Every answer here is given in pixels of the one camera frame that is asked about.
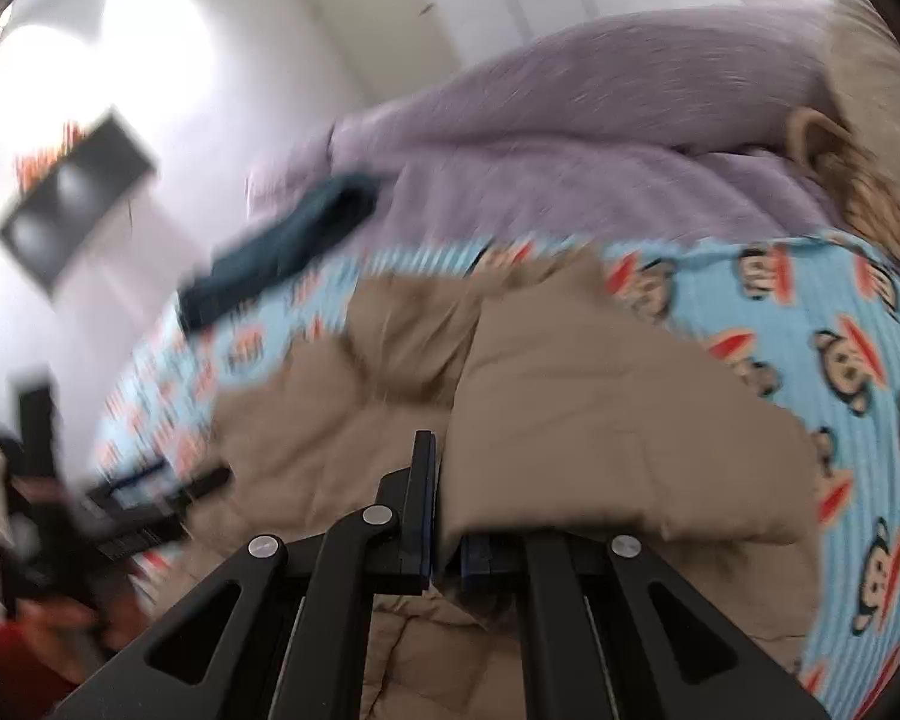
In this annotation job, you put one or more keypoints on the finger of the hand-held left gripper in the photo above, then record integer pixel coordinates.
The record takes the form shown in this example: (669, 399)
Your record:
(142, 532)
(180, 484)

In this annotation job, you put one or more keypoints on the tan padded jacket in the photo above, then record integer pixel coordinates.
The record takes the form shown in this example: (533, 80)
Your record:
(570, 427)

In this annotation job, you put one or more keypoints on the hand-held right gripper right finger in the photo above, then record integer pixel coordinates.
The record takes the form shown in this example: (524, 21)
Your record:
(474, 561)

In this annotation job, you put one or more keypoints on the dark teal cloth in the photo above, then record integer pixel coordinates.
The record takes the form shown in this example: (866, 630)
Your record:
(285, 247)

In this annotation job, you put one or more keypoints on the purple fleece blanket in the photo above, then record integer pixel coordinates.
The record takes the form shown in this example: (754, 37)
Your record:
(570, 127)

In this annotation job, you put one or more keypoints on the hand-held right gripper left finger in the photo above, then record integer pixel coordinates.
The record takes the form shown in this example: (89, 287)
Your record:
(422, 510)

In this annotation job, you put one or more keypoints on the dark wall panel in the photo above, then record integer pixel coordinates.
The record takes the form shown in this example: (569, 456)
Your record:
(75, 202)

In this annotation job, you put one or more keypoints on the blue monkey print bed sheet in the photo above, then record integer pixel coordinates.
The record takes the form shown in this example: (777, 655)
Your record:
(795, 300)

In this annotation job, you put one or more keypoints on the person's left forearm red sleeve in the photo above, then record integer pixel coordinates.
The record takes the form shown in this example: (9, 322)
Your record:
(15, 645)

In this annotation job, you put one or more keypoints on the beige plush toy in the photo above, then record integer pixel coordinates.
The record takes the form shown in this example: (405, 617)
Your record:
(870, 90)

